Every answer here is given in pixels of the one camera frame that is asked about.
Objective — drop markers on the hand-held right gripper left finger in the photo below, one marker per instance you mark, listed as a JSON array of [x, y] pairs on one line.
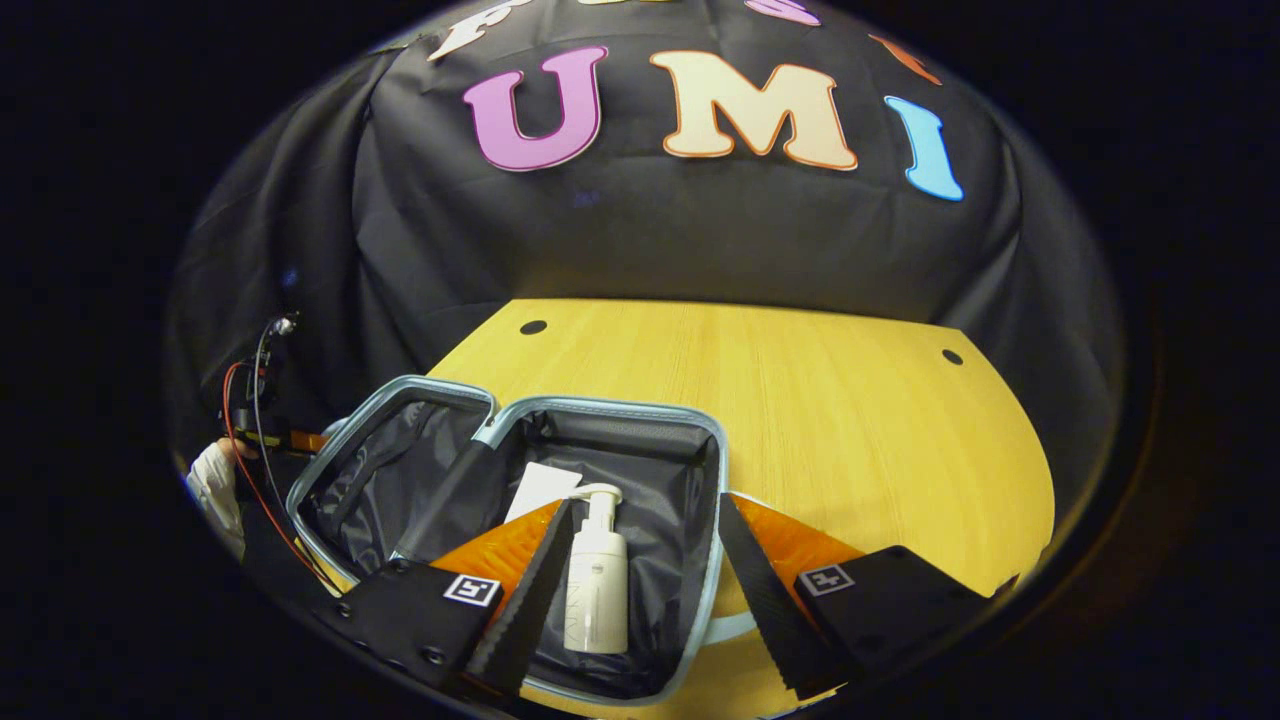
[[535, 590]]

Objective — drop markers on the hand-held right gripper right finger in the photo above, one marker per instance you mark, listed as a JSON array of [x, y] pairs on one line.
[[765, 600]]

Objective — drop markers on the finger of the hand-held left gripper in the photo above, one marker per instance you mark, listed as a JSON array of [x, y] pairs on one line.
[[308, 440]]

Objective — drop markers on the white round jar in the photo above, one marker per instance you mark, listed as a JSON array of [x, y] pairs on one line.
[[735, 628]]

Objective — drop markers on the white pump bottle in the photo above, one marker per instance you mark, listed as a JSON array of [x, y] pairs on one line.
[[597, 590]]

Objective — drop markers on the white squeeze tube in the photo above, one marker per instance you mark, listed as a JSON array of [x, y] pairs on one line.
[[540, 490]]

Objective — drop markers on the light blue suitcase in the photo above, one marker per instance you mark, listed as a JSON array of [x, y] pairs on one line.
[[650, 480]]

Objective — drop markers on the black backdrop cloth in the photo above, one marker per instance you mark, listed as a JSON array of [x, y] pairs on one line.
[[650, 230]]

